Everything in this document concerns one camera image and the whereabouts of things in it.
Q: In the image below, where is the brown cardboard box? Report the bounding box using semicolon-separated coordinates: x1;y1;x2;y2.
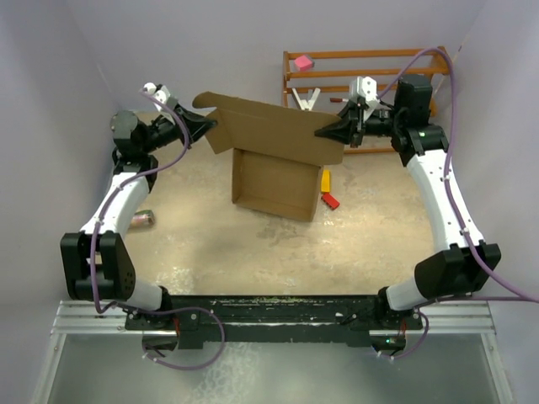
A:
192;92;344;222

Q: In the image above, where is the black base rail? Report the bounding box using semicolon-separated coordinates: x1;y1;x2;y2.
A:
125;295;423;350

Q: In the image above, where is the wooden three-tier rack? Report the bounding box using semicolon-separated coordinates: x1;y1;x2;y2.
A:
281;46;451;158

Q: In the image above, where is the pink eraser block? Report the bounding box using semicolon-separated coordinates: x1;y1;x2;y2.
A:
293;55;315;72

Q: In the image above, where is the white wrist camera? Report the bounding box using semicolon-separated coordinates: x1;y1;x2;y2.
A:
141;82;178;111
349;76;381;121

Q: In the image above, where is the aluminium extrusion frame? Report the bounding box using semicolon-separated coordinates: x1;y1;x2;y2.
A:
32;300;515;403

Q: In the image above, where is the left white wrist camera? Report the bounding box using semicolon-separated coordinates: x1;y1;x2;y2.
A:
141;82;178;111

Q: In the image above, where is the white clamp tool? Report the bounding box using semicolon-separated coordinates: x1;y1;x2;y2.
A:
292;88;321;111

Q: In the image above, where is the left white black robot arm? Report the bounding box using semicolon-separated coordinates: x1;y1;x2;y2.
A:
60;103;216;330

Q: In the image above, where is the yellow toy block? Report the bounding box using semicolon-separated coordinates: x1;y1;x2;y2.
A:
320;169;331;194

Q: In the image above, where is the small pink green object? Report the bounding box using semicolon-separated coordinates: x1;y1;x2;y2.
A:
130;210;156;229

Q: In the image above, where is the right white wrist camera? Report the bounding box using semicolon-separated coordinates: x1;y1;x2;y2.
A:
349;76;381;121

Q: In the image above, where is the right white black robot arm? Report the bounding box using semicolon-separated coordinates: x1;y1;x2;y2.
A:
315;74;501;329

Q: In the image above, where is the red toy brick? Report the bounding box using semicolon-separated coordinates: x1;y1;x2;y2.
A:
321;193;340;210

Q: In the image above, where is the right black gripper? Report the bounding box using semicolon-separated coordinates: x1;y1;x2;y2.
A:
315;99;404;150

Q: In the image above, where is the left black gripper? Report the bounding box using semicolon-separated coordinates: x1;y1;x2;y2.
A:
140;103;216;155

